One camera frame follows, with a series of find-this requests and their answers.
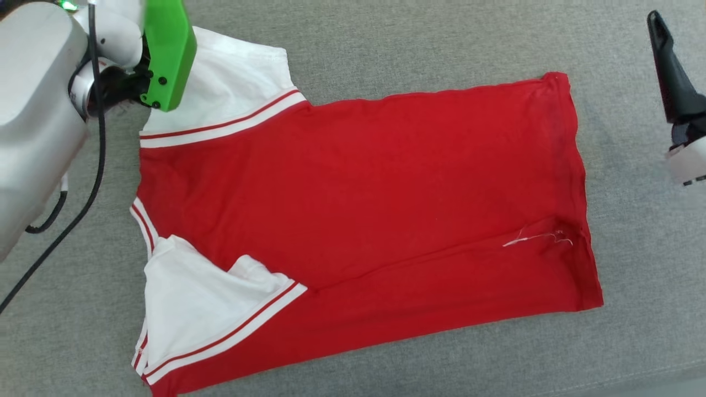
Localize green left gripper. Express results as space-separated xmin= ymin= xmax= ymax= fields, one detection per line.
xmin=72 ymin=0 xmax=198 ymax=113

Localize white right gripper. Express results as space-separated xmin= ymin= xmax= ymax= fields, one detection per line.
xmin=646 ymin=9 xmax=706 ymax=187

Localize red and white T-shirt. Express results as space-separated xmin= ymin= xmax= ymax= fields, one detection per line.
xmin=130 ymin=25 xmax=605 ymax=397

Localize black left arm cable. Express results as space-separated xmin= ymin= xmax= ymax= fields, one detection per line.
xmin=0 ymin=4 xmax=108 ymax=316

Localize short black arm cable loop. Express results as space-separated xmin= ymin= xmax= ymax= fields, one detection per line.
xmin=24 ymin=186 xmax=69 ymax=234

